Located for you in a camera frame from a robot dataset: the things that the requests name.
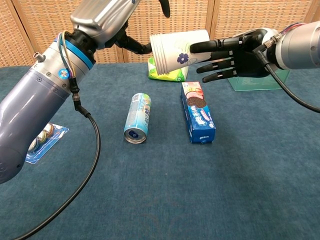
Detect light blue drink can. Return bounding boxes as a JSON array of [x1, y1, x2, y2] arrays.
[[123, 92, 152, 145]]

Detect green yellow tissue pack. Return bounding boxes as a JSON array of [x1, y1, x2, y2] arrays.
[[147, 56, 190, 83]]

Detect coloured wires at right wrist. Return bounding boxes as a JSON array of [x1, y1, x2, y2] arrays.
[[281, 21, 307, 35]]

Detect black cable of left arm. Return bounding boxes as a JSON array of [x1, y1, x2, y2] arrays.
[[13, 77, 102, 240]]

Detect paper cup with flower print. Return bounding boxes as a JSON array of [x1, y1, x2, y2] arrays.
[[157, 29, 211, 75]]

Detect green cardboard product box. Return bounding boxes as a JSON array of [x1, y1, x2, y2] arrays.
[[227, 67, 291, 92]]

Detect coloured wires at wrist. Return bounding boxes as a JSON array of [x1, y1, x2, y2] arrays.
[[281, 21, 307, 35], [57, 30, 79, 80]]

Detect right robot hand black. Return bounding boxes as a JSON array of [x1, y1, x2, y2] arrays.
[[189, 27, 280, 84]]

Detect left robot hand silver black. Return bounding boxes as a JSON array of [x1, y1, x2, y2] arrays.
[[70, 0, 172, 55]]

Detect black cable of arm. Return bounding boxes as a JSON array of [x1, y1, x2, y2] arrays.
[[252, 34, 320, 113], [13, 77, 102, 240]]

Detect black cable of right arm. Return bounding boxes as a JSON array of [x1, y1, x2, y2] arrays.
[[252, 34, 320, 113]]

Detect blue cookie box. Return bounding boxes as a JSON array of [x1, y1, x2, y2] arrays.
[[180, 80, 217, 145]]

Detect coloured wires at left wrist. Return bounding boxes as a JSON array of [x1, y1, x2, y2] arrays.
[[57, 30, 79, 80]]

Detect woven wicker screen panel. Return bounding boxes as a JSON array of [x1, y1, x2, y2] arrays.
[[0, 0, 38, 68], [114, 0, 216, 63], [11, 0, 125, 65], [206, 0, 320, 42]]

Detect blister pack of tape rolls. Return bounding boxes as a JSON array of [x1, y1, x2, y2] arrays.
[[24, 122, 70, 165]]

